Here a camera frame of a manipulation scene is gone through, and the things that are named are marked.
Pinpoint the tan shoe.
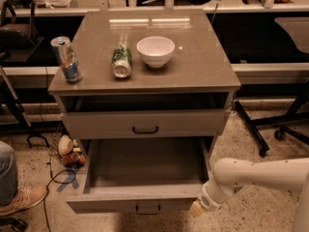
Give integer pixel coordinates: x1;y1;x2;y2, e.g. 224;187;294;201
0;185;47;216

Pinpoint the jeans leg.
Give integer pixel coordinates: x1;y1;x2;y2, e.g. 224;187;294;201
0;141;18;207

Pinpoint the white bowl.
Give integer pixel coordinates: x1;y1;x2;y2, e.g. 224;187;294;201
136;36;175;68

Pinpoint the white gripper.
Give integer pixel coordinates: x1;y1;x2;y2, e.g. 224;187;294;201
189;187;222;218

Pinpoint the black stand left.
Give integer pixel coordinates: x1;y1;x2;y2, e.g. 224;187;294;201
0;65;50;148

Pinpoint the grey drawer cabinet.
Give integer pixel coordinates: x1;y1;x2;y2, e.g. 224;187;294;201
49;10;240;154

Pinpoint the black cable on floor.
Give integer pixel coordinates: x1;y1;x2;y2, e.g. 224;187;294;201
38;74;77;232

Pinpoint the silver blue upright can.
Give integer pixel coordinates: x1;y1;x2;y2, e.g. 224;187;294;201
50;36;82;83

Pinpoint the blue tape cross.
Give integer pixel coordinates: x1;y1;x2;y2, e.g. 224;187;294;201
56;168;79;192

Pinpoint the wire basket with toys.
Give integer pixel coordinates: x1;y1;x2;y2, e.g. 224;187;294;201
49;133;86;165

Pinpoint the green can lying down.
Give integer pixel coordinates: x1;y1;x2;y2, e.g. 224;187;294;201
111;44;132;78

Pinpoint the top drawer with black handle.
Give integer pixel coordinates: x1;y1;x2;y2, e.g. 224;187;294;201
61;109;229;139

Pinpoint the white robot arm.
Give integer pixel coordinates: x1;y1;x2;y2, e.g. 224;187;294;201
190;158;309;232

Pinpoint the black office chair base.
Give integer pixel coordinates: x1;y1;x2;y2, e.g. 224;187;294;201
234;81;309;158

